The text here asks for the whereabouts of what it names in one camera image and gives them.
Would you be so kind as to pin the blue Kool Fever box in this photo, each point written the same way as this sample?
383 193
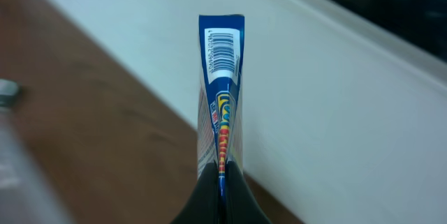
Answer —
221 39

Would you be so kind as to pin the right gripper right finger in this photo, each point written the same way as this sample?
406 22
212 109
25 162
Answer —
240 205

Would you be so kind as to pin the clear plastic container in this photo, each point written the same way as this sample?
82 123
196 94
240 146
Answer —
26 196

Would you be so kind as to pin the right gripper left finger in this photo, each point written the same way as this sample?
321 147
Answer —
202 206

